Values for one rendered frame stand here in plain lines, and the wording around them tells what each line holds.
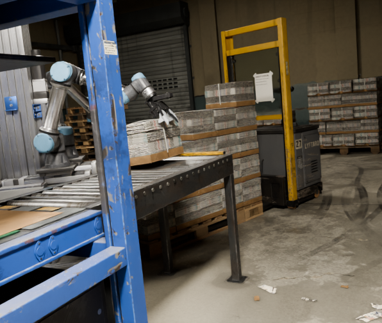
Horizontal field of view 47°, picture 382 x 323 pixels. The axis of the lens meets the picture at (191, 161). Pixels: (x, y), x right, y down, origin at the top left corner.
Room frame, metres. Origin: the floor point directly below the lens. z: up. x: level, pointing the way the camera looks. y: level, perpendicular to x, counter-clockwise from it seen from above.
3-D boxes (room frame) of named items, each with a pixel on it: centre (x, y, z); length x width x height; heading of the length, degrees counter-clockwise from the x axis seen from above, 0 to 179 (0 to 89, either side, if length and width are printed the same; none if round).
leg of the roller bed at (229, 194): (2.69, -0.22, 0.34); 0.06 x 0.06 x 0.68; 62
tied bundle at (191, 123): (3.83, 0.00, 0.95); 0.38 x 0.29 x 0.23; 46
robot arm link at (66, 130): (3.25, 0.90, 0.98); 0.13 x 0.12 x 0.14; 33
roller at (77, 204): (1.72, 0.57, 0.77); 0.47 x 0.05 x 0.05; 62
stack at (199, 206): (3.73, 0.09, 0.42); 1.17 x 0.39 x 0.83; 135
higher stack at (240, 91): (4.25, -0.42, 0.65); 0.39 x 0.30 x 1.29; 45
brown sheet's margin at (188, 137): (3.83, 0.00, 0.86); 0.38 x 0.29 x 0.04; 46
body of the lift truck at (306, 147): (4.81, -0.99, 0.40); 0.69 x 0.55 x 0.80; 45
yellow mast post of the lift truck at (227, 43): (4.78, -0.50, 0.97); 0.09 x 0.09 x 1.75; 45
